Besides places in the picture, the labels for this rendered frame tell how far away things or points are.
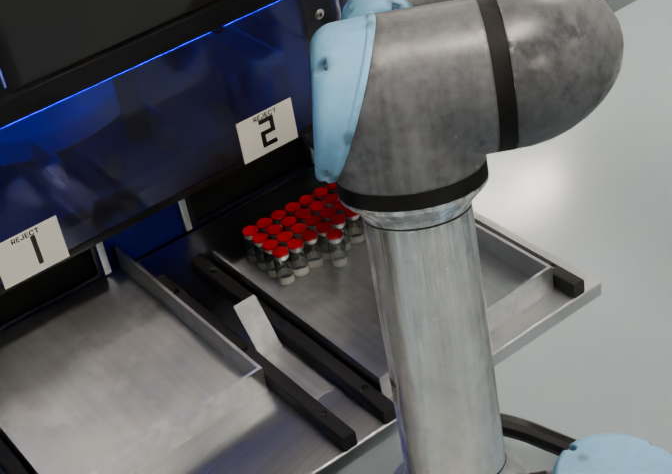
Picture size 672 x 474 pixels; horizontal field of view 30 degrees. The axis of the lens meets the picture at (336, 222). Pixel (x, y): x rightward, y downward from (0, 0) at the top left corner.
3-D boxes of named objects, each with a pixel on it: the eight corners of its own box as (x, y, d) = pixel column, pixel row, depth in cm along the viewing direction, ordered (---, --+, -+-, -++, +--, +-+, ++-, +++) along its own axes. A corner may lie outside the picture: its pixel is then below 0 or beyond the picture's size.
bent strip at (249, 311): (242, 344, 148) (232, 305, 145) (262, 331, 150) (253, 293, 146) (312, 401, 139) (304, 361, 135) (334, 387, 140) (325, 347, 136)
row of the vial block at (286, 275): (274, 280, 157) (267, 251, 155) (385, 217, 165) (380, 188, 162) (284, 288, 156) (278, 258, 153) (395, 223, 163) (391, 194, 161)
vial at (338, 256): (327, 263, 158) (322, 234, 156) (341, 255, 159) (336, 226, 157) (338, 270, 157) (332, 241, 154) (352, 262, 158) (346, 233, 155)
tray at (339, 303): (218, 273, 161) (212, 251, 159) (375, 185, 172) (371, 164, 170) (383, 401, 137) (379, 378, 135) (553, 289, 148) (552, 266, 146)
